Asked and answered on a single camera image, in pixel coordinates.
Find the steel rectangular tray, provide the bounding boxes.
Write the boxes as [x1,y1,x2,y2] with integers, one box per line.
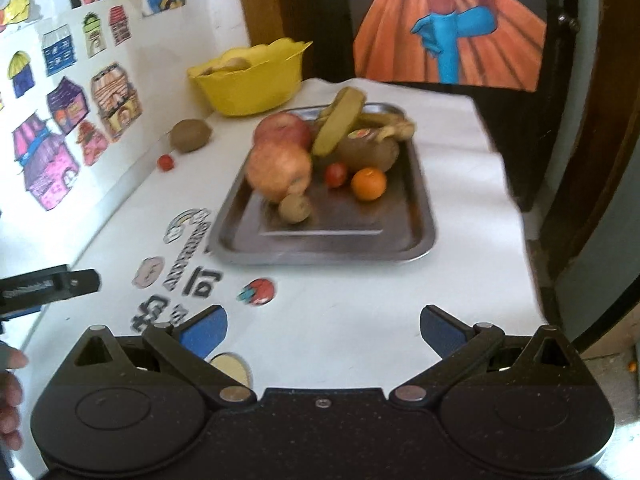
[207,140,436,266]

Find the red apple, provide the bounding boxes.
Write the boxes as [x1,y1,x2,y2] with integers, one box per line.
[253,112,312,150]

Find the red cherry tomato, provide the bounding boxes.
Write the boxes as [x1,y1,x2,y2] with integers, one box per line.
[324,162,349,188]
[156,154,175,172]

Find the kiwi with sticker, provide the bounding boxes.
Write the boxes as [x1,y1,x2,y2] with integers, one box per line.
[335,129,400,172]

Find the brownish banana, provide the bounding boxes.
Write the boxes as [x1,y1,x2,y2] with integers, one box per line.
[356,113,416,143]

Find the yellow banana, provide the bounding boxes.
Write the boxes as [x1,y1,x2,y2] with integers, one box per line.
[311,87,367,157]

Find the fruit in yellow bowl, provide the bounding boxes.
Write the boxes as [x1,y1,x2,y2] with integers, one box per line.
[203,56,252,75]

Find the small brown kiwi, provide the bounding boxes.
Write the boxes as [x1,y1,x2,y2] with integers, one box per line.
[278,194,311,224]

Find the paper sheet with house drawings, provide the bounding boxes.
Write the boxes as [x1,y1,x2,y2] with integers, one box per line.
[1,0,212,276]

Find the yellow plastic bowl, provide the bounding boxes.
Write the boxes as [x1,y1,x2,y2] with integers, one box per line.
[186,38,312,117]

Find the person's left hand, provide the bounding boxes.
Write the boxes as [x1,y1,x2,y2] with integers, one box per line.
[0,342,28,451]

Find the orange dress girl poster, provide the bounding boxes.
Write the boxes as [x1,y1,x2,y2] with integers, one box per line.
[349,0,547,92]

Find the pale pink apple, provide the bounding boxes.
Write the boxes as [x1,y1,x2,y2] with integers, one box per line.
[245,141,312,204]

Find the small orange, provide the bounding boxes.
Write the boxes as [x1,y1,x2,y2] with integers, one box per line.
[350,167,387,202]

